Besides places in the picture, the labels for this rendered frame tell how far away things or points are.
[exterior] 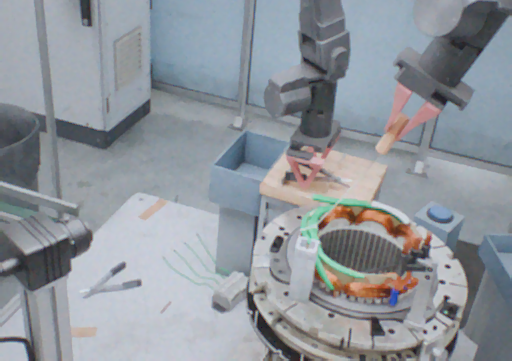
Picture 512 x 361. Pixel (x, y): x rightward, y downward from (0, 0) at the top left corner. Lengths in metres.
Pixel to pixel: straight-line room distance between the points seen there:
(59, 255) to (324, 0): 0.63
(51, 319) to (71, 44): 2.67
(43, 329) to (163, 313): 0.76
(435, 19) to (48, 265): 0.46
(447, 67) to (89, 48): 2.49
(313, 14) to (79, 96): 2.37
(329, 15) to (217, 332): 0.64
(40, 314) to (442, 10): 0.49
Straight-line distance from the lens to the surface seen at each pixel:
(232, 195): 1.25
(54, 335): 0.60
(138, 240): 1.51
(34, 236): 0.53
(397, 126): 0.86
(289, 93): 1.06
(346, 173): 1.26
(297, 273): 0.89
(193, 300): 1.36
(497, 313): 1.19
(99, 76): 3.19
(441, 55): 0.80
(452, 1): 0.73
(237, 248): 1.35
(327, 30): 1.04
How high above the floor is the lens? 1.72
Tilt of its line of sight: 32 degrees down
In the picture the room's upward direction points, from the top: 6 degrees clockwise
